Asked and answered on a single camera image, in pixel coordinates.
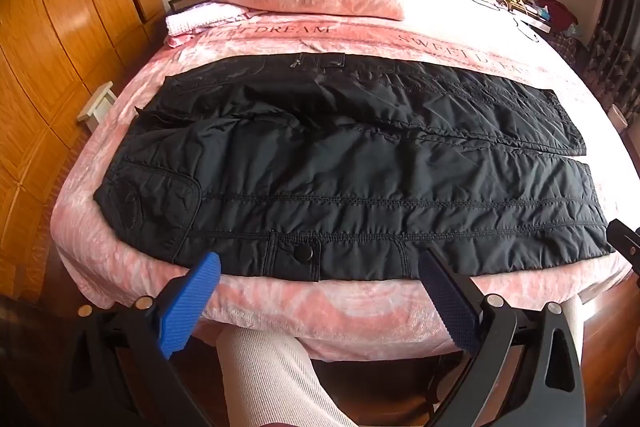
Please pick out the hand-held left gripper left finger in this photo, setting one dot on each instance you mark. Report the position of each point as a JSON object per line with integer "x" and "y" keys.
{"x": 189, "y": 304}

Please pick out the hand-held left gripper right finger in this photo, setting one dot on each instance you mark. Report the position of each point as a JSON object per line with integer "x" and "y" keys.
{"x": 450, "y": 302}

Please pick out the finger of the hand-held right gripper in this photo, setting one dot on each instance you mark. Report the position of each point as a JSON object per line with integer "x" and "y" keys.
{"x": 622, "y": 238}

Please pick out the black quilted pants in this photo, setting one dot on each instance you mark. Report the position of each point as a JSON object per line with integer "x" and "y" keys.
{"x": 350, "y": 167}

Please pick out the pink floral bed blanket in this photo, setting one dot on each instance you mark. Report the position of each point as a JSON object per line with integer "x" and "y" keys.
{"x": 350, "y": 307}

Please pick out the person's leg in white trousers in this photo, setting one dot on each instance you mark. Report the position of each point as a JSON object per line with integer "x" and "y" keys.
{"x": 270, "y": 382}

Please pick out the dark patterned curtain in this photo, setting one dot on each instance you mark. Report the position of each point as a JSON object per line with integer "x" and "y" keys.
{"x": 612, "y": 27}

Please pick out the small white stool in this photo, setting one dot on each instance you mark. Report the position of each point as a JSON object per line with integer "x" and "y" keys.
{"x": 97, "y": 104}

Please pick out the folded pink knitted cloth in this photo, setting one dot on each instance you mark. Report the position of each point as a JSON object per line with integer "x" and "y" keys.
{"x": 205, "y": 18}

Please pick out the wooden wardrobe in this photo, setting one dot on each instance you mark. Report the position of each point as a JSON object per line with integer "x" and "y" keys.
{"x": 50, "y": 32}

